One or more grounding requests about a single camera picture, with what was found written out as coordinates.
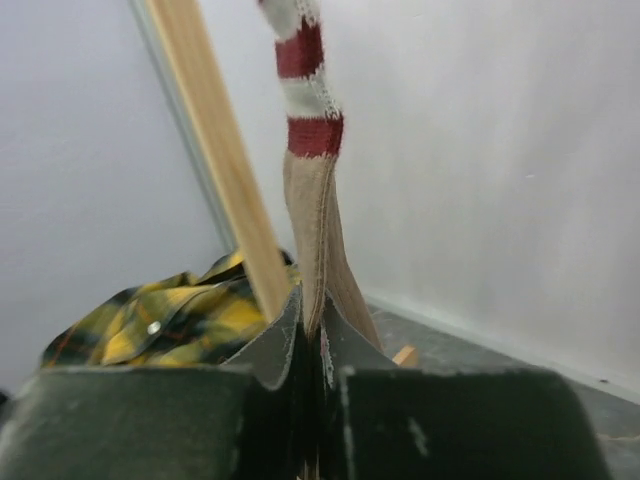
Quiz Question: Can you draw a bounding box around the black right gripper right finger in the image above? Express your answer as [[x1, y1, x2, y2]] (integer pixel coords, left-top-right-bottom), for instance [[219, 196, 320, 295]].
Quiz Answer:
[[317, 301, 610, 479]]

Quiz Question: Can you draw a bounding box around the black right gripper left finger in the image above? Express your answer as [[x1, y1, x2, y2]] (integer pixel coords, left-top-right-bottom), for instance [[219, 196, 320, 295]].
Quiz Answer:
[[1, 290, 305, 480]]

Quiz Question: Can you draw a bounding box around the beige maroon white-striped sock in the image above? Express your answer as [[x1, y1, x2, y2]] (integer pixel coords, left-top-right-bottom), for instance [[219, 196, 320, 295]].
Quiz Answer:
[[259, 0, 382, 348]]

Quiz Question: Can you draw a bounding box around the yellow plaid shirt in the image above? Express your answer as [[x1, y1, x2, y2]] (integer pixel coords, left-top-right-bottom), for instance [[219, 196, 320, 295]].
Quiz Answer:
[[40, 251, 267, 368]]

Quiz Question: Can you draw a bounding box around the wooden clothes rack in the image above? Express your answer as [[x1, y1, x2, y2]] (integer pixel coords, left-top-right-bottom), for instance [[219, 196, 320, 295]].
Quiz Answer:
[[143, 0, 420, 369]]

